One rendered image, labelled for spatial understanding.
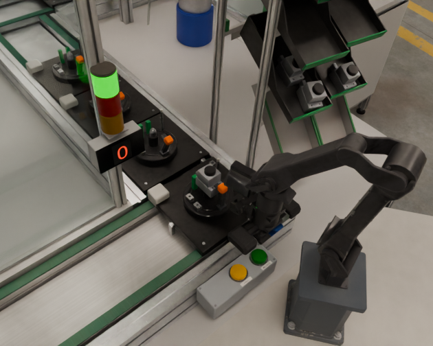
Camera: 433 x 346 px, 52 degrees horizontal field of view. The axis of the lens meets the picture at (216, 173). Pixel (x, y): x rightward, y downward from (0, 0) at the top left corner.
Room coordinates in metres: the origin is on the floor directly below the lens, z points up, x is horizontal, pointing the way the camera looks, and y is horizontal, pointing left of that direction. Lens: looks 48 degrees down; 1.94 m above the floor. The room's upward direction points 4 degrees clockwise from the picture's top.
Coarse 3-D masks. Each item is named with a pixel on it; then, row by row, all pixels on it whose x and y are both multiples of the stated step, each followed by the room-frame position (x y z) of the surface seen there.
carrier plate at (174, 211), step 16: (208, 160) 0.92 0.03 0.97; (224, 176) 0.86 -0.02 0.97; (176, 192) 0.78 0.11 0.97; (160, 208) 0.73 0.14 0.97; (176, 208) 0.73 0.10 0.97; (176, 224) 0.68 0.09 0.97; (192, 224) 0.68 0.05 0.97; (208, 224) 0.68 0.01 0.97; (224, 224) 0.69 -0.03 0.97; (240, 224) 0.69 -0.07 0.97; (192, 240) 0.63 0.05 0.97; (208, 240) 0.63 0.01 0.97; (224, 240) 0.65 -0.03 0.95
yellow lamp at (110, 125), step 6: (120, 114) 0.71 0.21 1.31; (102, 120) 0.70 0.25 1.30; (108, 120) 0.69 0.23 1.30; (114, 120) 0.70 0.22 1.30; (120, 120) 0.71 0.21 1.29; (102, 126) 0.70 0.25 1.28; (108, 126) 0.69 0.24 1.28; (114, 126) 0.70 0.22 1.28; (120, 126) 0.71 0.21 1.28; (108, 132) 0.69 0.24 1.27; (114, 132) 0.70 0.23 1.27
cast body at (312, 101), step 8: (304, 80) 0.97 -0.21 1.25; (320, 80) 0.94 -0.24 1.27; (304, 88) 0.92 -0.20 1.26; (312, 88) 0.91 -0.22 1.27; (320, 88) 0.91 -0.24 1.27; (304, 96) 0.91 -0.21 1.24; (312, 96) 0.89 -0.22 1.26; (320, 96) 0.89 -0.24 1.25; (304, 104) 0.90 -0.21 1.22; (312, 104) 0.90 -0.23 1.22; (320, 104) 0.90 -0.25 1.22; (304, 112) 0.89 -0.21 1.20
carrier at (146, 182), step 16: (160, 112) 1.01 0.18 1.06; (144, 128) 1.03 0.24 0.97; (160, 128) 1.04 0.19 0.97; (176, 128) 1.04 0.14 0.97; (144, 144) 0.94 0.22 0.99; (160, 144) 0.95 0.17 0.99; (176, 144) 0.95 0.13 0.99; (192, 144) 0.98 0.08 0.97; (128, 160) 0.89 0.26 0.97; (144, 160) 0.88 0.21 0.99; (160, 160) 0.89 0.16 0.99; (176, 160) 0.91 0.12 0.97; (192, 160) 0.91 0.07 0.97; (128, 176) 0.84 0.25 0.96; (144, 176) 0.83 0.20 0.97; (160, 176) 0.84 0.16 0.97; (176, 176) 0.86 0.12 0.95; (144, 192) 0.78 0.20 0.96
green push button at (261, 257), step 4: (252, 252) 0.61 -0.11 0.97; (256, 252) 0.61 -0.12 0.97; (260, 252) 0.61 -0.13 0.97; (264, 252) 0.61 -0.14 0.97; (252, 256) 0.60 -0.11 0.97; (256, 256) 0.60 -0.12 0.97; (260, 256) 0.60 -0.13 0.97; (264, 256) 0.60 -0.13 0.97; (252, 260) 0.59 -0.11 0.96; (256, 260) 0.59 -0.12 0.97; (260, 260) 0.59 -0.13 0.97; (264, 260) 0.59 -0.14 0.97
